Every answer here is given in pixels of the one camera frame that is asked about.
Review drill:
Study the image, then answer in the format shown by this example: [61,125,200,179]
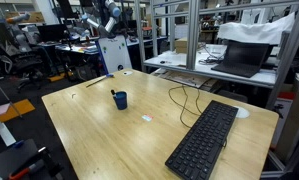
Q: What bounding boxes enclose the blue plastic cup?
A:
[112,90,128,111]

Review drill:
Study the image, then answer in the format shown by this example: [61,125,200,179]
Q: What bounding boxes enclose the white board with coloured dots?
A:
[97,35,134,75]

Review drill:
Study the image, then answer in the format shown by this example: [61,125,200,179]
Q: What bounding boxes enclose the thin stick with blue end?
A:
[85,73,115,89]

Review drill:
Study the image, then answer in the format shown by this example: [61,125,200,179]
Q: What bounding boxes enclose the brown cardboard box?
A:
[174,37,202,55]

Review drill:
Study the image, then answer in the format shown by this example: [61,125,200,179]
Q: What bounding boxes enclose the black computer keyboard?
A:
[164,99,239,180]

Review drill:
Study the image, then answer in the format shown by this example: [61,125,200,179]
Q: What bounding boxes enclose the black laptop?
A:
[210,40,271,79]

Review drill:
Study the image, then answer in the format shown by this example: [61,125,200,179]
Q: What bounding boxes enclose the black computer monitor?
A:
[36,23,69,43]

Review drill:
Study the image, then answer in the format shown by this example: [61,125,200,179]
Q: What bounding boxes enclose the white cloth cover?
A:
[216,12,296,46]

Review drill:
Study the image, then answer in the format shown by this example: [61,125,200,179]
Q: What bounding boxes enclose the black office chair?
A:
[0,42,46,93]

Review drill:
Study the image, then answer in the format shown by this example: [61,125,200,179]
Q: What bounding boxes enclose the black keyboard cable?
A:
[168,84,203,130]

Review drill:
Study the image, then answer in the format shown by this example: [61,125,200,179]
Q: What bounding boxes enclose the tangled black shelf cables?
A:
[198,42,227,66]

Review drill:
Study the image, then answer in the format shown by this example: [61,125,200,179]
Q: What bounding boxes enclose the aluminium frame shelf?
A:
[134,0,299,111]

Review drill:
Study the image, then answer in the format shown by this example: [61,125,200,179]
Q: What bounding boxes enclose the orange handled clamp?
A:
[8,162,46,180]

